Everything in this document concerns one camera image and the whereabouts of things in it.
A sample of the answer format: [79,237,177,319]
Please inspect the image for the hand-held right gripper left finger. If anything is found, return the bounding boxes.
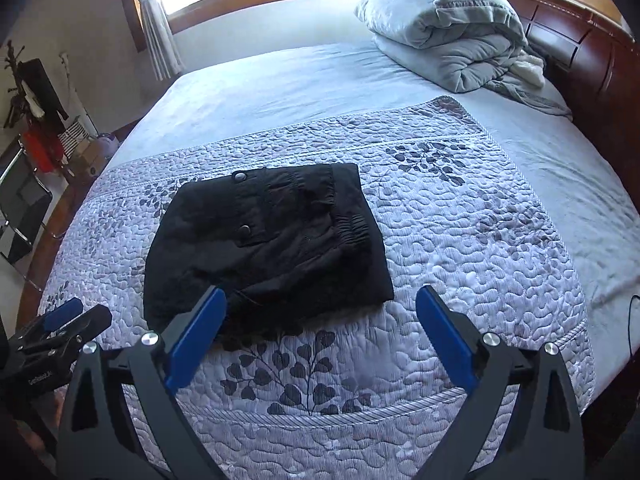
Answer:
[55,285,228,480]

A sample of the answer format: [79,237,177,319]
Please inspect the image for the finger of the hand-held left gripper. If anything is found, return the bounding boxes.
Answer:
[15,297,85,345]
[22,304,113,362]

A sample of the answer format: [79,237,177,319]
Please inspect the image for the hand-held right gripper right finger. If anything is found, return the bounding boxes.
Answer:
[415,285,586,480]

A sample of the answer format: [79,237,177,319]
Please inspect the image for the black pants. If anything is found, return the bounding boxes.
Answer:
[144,162,396,341]

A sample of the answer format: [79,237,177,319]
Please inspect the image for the quilted leaf-print bedspread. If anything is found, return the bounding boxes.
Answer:
[37,95,596,480]

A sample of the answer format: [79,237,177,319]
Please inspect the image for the cardboard box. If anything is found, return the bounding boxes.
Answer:
[62,135,108,178]

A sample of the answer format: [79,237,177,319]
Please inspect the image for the red garment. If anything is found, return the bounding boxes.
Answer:
[22,127,63,173]

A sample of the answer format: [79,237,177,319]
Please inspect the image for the white slatted rack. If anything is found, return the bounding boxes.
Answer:
[57,115,98,153]

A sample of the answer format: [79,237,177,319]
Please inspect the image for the coat rack with dark clothes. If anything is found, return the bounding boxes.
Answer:
[2,40,71,128]

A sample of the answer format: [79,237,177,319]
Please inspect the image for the light blue bed sheet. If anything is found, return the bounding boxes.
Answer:
[107,42,640,401]

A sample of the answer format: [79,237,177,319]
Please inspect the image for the white curtain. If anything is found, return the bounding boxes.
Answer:
[127,0,186,81]

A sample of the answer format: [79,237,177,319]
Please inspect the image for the folded grey duvet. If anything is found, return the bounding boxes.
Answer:
[354,0,573,121]

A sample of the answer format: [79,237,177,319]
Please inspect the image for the dark wooden headboard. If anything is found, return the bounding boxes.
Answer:
[487,0,640,241]

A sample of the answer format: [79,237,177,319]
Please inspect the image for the wooden bed side rail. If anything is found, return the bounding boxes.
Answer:
[15,125,136,331]

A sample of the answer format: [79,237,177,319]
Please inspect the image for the metal frame chair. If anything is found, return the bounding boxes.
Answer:
[0,145,56,291]

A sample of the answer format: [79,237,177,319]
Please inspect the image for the black cable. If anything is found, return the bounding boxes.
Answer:
[607,295,640,366]

